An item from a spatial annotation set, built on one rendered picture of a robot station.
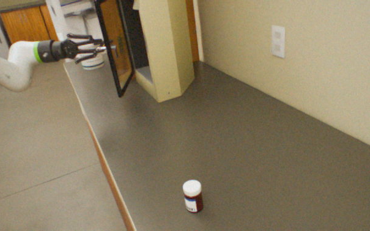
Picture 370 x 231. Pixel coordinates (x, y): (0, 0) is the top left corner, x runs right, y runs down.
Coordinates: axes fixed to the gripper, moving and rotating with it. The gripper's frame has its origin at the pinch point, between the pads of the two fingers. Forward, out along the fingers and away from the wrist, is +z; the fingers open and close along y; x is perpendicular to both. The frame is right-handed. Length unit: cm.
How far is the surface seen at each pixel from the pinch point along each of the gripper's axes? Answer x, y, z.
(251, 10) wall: 4, 6, 62
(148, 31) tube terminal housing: -6.3, 4.8, 20.8
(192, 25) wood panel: 43, -6, 36
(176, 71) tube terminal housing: -2.1, -14.1, 28.9
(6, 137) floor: 144, -120, -174
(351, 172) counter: -61, -26, 77
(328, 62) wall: -31, -7, 80
